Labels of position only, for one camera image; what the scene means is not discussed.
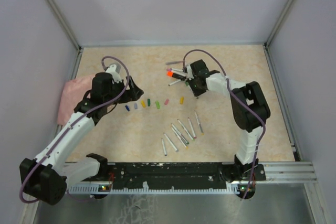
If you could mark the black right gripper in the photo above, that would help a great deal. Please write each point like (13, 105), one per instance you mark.
(196, 93)

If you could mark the light green marker cap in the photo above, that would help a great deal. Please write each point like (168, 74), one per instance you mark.
(157, 104)

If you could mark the yellow capped white marker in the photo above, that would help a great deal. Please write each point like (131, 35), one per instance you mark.
(183, 143)

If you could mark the grey blue capped marker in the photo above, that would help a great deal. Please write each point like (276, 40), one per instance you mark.
(171, 142)

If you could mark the pink tipped white marker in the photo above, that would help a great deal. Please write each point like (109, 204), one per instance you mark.
(174, 69)

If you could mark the aluminium frame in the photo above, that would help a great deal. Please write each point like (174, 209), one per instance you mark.
(222, 96)

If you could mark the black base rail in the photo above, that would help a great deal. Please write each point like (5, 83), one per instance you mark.
(204, 175)

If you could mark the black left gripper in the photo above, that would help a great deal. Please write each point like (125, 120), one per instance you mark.
(133, 94)

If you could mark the pink cloth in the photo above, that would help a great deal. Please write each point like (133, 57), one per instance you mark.
(72, 94)

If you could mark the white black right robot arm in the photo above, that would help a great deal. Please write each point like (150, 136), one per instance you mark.
(249, 106)

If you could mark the light green capped marker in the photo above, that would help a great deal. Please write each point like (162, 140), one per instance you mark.
(185, 129)

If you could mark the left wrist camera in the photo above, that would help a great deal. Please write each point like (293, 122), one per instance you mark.
(114, 70)

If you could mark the grey purple pen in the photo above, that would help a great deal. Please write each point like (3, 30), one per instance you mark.
(173, 62)

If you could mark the orange highlighter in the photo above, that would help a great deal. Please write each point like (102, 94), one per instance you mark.
(175, 75)

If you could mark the pink capped marker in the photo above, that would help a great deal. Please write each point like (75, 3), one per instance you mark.
(192, 129)

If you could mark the black capped white marker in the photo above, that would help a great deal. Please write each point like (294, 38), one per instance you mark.
(175, 82)

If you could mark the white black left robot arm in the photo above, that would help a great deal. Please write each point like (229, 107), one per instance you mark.
(45, 177)

